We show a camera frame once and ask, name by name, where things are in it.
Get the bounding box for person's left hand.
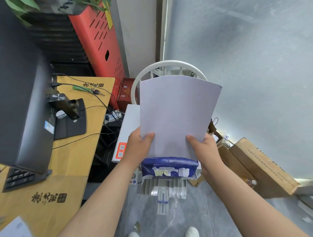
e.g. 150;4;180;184
126;127;156;169

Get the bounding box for person's right hand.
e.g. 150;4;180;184
186;133;223;176

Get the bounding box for white printer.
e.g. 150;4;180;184
112;104;203;215

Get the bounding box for blue paper ream pack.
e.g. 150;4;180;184
141;157;202;180

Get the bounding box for white paper stack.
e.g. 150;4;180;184
139;75;222;161

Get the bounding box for person's left forearm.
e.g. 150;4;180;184
57;156;142;237

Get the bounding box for person's right forearm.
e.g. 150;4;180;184
203;162;310;237

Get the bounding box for open cardboard box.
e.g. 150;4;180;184
188;144;257;193

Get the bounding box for dark red gift box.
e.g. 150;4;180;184
116;77;139;110

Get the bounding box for large closed cardboard box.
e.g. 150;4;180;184
229;137;300;199

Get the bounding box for orange code sticker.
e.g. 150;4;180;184
117;143;127;160

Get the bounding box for brown paper bag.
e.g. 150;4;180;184
208;117;223;145

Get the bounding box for white power strip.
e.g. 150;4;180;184
104;111;123;122

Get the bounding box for red metal cabinet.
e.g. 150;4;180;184
68;2;126;110

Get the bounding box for white wooden chair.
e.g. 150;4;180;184
131;60;208;105

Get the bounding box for keys with green tag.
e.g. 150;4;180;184
72;85;106;96

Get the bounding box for black computer monitor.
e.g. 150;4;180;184
0;2;57;174

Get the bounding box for black keyboard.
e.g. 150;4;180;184
2;167;52;193

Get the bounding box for black slatted cabinet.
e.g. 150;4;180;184
22;12;96;76

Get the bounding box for yellow hanging tag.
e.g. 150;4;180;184
102;2;113;30

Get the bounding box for white paper sheet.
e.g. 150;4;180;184
0;216;34;237

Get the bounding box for thin black cable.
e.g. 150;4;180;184
52;132;118;150

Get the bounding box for thick black cable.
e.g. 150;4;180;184
51;82;123;125

